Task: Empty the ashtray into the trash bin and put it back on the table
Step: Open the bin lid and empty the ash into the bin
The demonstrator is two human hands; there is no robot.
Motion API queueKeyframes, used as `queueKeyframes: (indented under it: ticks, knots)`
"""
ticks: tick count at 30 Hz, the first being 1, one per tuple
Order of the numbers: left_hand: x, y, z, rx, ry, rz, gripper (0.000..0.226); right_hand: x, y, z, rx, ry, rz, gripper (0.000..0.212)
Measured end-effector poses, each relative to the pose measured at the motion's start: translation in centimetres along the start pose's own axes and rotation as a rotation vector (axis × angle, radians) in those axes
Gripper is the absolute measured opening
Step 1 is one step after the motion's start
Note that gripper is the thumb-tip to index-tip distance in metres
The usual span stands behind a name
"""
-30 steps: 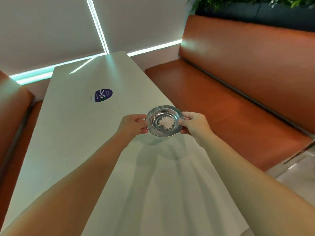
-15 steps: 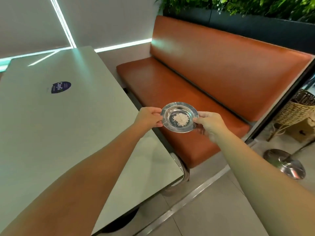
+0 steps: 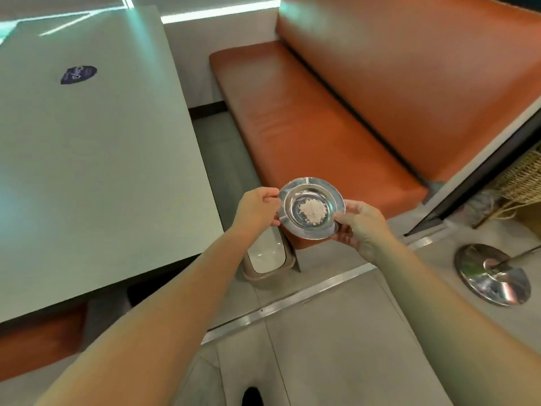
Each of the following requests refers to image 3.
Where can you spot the person's left hand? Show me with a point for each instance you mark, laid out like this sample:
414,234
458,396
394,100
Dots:
251,209

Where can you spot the person's right hand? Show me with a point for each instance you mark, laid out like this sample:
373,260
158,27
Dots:
367,232

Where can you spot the person's left thumb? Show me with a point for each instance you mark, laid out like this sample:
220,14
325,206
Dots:
270,194

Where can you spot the person's right thumb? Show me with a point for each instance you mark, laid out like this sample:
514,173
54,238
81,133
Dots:
347,212

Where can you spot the round metal ashtray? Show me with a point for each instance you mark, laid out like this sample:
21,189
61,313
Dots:
291,226

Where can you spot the person's left forearm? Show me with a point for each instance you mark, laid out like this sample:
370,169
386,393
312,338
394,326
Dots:
160,321

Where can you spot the person's right forearm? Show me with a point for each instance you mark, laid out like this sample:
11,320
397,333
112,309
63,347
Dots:
456,334

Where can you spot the pile of grey ash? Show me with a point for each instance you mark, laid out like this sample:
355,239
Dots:
312,210

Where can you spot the beige trash bin white lid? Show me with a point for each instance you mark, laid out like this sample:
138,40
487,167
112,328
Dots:
266,257

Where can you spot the metal floor threshold strip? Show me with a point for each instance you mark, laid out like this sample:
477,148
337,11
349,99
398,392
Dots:
296,298

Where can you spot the orange leather bench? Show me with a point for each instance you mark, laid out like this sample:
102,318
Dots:
380,80
38,342

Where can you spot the white and black partition panel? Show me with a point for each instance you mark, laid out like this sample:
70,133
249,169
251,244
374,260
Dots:
486,181

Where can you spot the chrome table base with pole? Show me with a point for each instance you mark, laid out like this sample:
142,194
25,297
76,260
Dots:
492,279

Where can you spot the woven wicker chair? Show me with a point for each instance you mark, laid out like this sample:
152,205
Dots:
522,181

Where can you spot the person's black shoe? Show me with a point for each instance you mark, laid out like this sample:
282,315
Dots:
252,397

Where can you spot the dark blue oval sticker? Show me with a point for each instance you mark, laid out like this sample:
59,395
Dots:
78,75

